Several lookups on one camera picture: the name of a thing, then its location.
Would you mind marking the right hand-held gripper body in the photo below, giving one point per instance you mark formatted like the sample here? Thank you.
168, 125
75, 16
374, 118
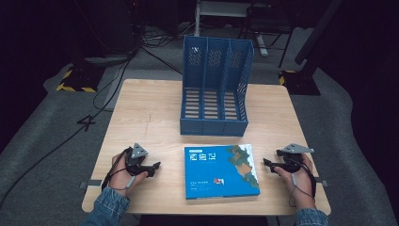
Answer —
292, 158

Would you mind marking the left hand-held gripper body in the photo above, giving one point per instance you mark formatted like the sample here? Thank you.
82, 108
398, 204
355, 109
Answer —
136, 160

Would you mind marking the blue book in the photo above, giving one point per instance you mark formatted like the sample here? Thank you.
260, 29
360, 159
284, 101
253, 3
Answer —
213, 175

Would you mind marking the blue three-slot file rack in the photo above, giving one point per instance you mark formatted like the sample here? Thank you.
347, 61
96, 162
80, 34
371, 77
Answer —
213, 127

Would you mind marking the person's left hand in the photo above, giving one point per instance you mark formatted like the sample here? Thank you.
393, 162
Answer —
120, 175

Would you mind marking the person's right hand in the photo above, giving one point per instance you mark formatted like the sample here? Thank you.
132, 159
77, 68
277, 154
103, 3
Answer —
299, 185

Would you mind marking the black yellow striped stand base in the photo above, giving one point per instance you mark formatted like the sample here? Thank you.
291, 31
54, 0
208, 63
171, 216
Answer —
299, 82
78, 82

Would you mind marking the black slanted stand pole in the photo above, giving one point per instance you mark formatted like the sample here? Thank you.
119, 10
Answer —
316, 33

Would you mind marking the dark equipment cabinet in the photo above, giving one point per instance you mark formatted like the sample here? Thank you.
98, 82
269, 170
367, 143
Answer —
106, 28

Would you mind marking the grey table bracket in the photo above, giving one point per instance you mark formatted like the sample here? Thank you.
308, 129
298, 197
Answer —
91, 183
321, 182

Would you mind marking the black chair frame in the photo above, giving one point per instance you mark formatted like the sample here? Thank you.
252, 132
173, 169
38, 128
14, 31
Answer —
269, 22

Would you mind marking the white desk frame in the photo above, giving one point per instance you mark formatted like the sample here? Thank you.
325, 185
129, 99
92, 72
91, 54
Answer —
219, 9

